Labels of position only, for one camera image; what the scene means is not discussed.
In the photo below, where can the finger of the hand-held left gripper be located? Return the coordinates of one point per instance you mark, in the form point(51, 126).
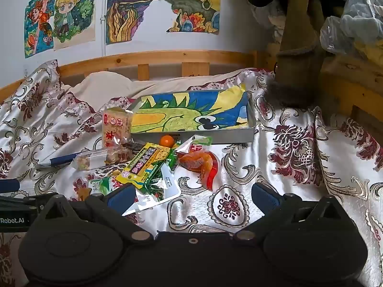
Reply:
point(9, 186)
point(27, 200)

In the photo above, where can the blue white snack packet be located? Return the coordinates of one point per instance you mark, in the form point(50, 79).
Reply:
point(64, 159)

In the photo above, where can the red-haired cartoon figure poster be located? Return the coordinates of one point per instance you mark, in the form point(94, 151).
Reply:
point(37, 27)

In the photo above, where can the small orange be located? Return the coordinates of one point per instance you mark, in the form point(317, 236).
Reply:
point(167, 141)

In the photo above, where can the cream duvet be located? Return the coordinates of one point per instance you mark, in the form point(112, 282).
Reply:
point(101, 86)

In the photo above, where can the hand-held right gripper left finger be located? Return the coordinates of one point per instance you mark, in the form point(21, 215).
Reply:
point(119, 195)

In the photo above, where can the yellow green snack packet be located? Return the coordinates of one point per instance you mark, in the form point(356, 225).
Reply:
point(143, 166)

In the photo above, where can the blond cartoon figure poster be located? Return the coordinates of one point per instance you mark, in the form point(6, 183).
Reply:
point(74, 15)

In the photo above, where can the white wall conduit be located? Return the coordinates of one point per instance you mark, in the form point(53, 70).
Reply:
point(104, 21)

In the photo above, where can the olive fur-trimmed garment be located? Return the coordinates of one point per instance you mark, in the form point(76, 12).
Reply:
point(296, 50)

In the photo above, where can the dark brown snack packet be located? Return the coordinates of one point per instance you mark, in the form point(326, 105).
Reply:
point(134, 147)

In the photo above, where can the rice cracker packet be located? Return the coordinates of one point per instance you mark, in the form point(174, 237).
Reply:
point(116, 125)

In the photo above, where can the floral patterned cloth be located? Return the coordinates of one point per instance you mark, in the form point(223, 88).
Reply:
point(266, 18)

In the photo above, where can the white foil snack packet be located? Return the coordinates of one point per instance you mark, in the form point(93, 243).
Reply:
point(167, 189)

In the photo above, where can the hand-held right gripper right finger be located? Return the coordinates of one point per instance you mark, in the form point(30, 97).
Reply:
point(264, 198)

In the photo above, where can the grey metal tray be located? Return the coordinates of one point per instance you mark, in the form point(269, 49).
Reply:
point(227, 136)

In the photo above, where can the wooden bed headboard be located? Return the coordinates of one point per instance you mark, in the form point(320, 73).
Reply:
point(167, 56)

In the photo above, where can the seaweed swirl wall poster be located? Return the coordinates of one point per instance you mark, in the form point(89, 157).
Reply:
point(128, 9)

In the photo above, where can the wooden side rail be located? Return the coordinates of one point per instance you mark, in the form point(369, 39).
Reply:
point(350, 80)

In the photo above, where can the green leafy snack packet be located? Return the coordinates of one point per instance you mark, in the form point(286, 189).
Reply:
point(154, 189)

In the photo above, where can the clear mixed snack packet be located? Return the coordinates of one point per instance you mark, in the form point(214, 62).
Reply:
point(95, 160)

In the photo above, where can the clear plastic bag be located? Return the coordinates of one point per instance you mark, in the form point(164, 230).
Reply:
point(353, 21)

